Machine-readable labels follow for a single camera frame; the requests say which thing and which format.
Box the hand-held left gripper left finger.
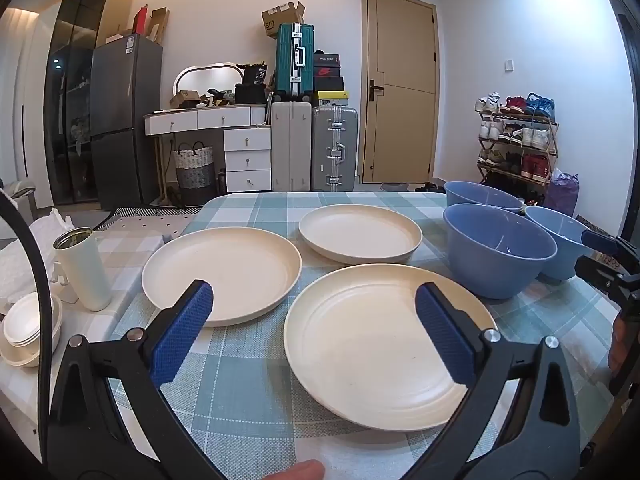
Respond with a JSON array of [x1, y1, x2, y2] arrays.
[[47, 280, 226, 480]]

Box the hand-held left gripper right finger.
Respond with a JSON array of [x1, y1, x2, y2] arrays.
[[415, 282, 583, 480]]

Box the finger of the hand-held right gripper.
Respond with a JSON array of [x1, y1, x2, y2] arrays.
[[575, 256, 627, 302], [580, 230, 640, 273]]

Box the blue bowl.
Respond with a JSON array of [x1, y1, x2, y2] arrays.
[[444, 203, 558, 300], [524, 206, 593, 281], [444, 180, 525, 212]]

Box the cream plate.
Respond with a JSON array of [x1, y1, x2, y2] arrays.
[[298, 204, 422, 265], [283, 262, 498, 432], [141, 227, 302, 328]]

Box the stack of white small bowls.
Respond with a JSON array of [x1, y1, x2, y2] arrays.
[[0, 290, 63, 367]]

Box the person's right hand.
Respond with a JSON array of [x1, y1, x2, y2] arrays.
[[608, 316, 632, 375]]

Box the person's left hand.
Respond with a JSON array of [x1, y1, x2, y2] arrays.
[[270, 459, 327, 480]]

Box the purple bag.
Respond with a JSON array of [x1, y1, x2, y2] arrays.
[[547, 170, 581, 218]]

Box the teal plaid tablecloth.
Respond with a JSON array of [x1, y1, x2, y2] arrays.
[[97, 191, 626, 480]]

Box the white tumbler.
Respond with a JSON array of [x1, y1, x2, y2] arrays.
[[53, 227, 112, 311]]

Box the rows of stored shoes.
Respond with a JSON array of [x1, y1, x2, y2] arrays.
[[475, 91, 558, 181]]

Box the wooden shoe rack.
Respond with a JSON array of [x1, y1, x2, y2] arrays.
[[475, 110, 561, 201]]

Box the woven basket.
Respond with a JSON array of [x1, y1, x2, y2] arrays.
[[172, 142, 216, 206]]

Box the white vanity desk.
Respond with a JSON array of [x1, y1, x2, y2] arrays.
[[144, 102, 273, 208]]

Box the wooden door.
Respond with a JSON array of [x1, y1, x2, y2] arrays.
[[361, 0, 441, 185]]

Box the beige suitcase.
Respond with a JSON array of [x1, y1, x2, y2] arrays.
[[270, 101, 315, 192]]

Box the silver suitcase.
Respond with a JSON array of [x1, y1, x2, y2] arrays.
[[312, 106, 359, 192]]

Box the grey fridge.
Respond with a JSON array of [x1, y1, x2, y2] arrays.
[[90, 35, 163, 211]]

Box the black fabric bag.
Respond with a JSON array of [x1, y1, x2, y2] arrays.
[[235, 82, 273, 106]]

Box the oval mirror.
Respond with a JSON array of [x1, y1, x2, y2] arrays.
[[172, 62, 243, 101]]

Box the black paper bag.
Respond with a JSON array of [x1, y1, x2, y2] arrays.
[[242, 64, 271, 86]]

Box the dark glass cabinet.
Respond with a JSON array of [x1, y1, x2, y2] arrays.
[[45, 0, 136, 206]]

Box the white tall cabinet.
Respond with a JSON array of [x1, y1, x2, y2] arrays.
[[15, 10, 56, 201]]

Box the teal suitcase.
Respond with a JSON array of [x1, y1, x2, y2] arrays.
[[275, 22, 316, 101]]

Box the flat cardboard box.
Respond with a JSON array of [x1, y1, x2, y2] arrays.
[[150, 7, 170, 46]]

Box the open cardboard box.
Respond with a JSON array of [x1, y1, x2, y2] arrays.
[[261, 1, 307, 38]]

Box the black cable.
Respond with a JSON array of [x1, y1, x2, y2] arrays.
[[0, 192, 56, 480]]

